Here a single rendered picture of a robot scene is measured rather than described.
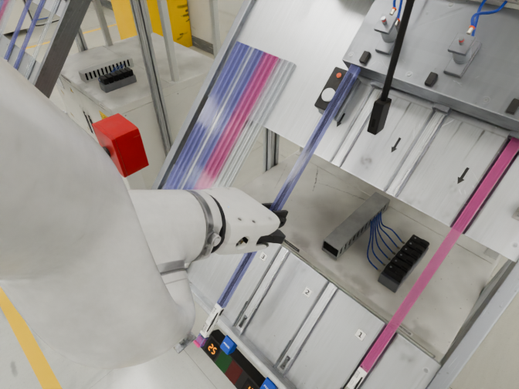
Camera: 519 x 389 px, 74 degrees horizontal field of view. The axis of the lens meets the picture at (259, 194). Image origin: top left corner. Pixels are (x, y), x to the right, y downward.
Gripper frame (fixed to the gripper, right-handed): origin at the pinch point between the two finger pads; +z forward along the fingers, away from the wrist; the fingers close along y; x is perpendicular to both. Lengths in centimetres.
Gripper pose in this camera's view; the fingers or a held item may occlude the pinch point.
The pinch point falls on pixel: (271, 215)
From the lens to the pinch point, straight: 54.6
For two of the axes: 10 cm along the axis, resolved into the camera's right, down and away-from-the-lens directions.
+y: -7.1, -4.9, 5.1
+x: -3.9, 8.7, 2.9
